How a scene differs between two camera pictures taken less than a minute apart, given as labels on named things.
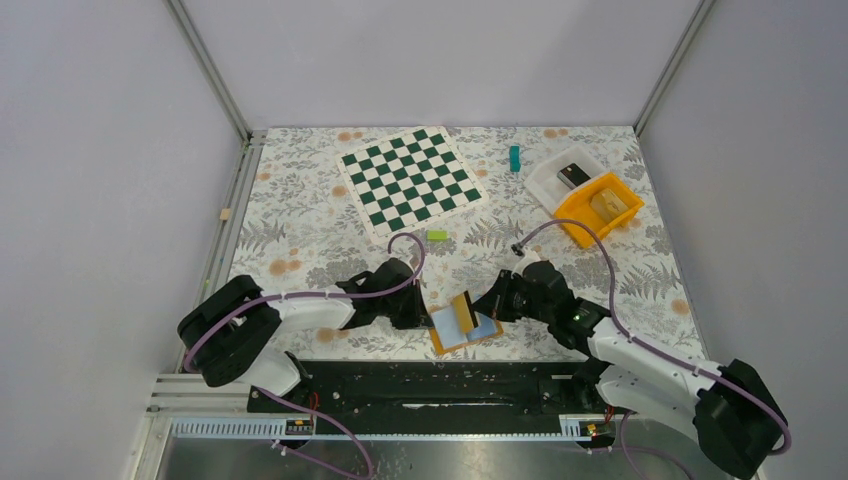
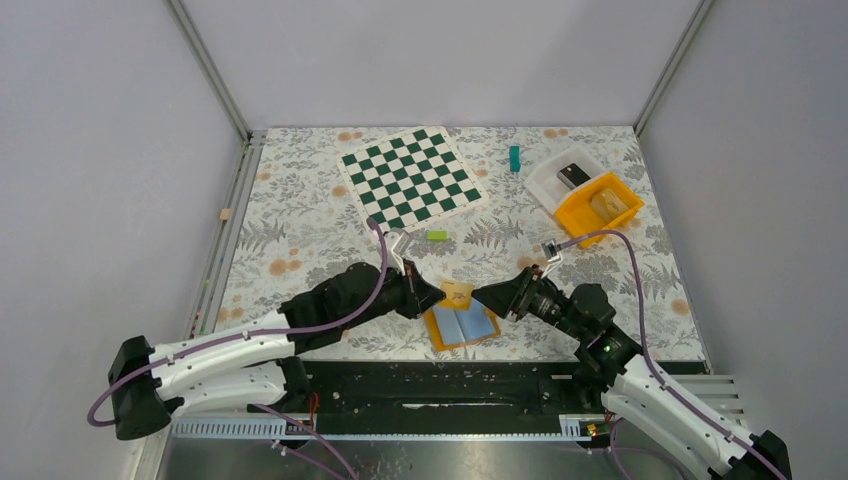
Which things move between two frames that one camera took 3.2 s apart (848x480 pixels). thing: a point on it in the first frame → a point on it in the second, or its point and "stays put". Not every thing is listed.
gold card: x=465 y=311 → x=458 y=295
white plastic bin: x=547 y=188 stays put
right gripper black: x=495 y=302 stays put
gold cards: x=609 y=204 stays put
